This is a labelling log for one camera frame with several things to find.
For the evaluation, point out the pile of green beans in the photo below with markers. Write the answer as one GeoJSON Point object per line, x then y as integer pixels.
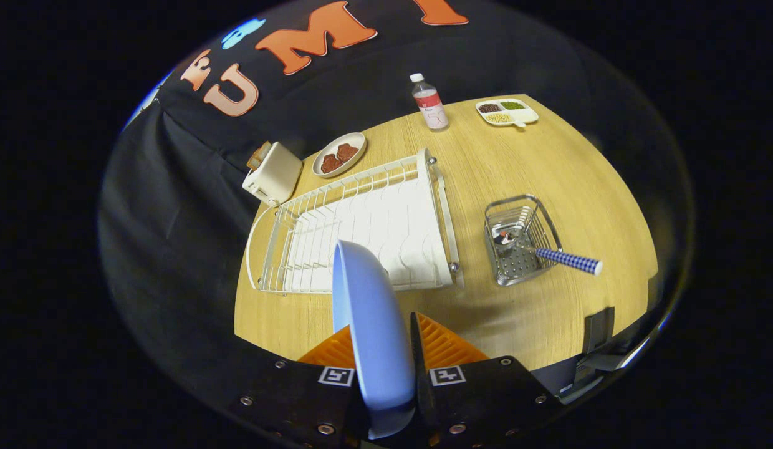
{"type": "Point", "coordinates": [512, 105]}

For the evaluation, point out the white divided dish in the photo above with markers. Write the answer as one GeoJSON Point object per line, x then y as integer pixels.
{"type": "Point", "coordinates": [530, 115]}

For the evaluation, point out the light blue plate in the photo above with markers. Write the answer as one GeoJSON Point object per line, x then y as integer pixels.
{"type": "Point", "coordinates": [374, 324]}

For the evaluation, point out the brown meat patty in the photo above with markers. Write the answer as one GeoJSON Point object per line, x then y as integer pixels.
{"type": "Point", "coordinates": [347, 153]}
{"type": "Point", "coordinates": [331, 164]}

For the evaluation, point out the pile of yellow beans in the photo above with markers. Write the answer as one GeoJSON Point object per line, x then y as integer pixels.
{"type": "Point", "coordinates": [499, 118]}

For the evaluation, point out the cream white toaster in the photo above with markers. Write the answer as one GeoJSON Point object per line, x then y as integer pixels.
{"type": "Point", "coordinates": [277, 178]}

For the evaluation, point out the beige round plate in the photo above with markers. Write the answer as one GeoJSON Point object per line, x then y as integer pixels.
{"type": "Point", "coordinates": [355, 140]}

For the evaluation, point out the brown toast slice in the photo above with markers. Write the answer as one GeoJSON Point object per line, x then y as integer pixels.
{"type": "Point", "coordinates": [260, 154]}

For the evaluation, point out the black backdrop cloth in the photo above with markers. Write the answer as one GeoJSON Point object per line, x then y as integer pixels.
{"type": "Point", "coordinates": [174, 218]}

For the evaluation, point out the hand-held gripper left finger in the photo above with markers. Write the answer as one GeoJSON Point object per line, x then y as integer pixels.
{"type": "Point", "coordinates": [299, 399]}

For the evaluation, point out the pile of brown beans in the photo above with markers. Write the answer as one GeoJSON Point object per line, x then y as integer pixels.
{"type": "Point", "coordinates": [490, 108]}

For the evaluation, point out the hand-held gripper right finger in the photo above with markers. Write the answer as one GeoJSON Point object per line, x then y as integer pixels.
{"type": "Point", "coordinates": [419, 349]}

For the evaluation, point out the clear bottle with red label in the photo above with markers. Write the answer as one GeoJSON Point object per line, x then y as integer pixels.
{"type": "Point", "coordinates": [431, 106]}

